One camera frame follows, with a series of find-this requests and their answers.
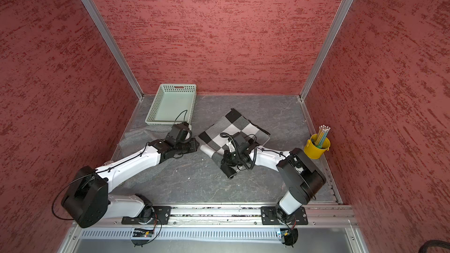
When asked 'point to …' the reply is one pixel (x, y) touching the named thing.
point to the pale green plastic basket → (174, 104)
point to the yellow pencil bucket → (316, 146)
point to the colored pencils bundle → (322, 134)
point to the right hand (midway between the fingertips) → (221, 165)
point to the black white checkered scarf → (214, 140)
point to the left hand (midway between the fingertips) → (197, 147)
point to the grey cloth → (157, 178)
